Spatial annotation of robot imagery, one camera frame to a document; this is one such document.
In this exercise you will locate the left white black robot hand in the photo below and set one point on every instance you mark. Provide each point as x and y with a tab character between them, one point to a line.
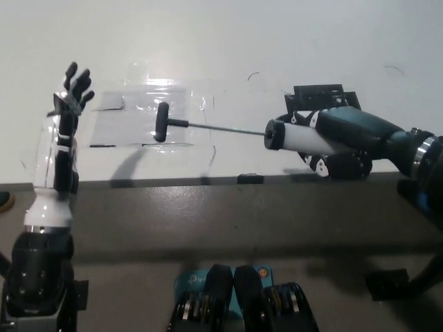
52	193

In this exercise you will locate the right black teal robot hand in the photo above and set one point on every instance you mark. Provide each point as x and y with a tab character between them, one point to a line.
353	131

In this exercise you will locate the small white air pump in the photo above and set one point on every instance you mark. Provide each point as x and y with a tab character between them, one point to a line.
301	138

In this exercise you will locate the round brown black disc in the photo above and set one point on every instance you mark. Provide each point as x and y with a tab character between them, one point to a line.
5	202

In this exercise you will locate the black marker mat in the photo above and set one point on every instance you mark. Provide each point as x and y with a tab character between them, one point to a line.
311	97

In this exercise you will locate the black blue object under table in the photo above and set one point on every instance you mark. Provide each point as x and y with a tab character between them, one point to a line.
418	200

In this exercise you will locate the clear plastic sheet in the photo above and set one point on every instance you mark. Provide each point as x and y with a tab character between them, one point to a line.
138	128

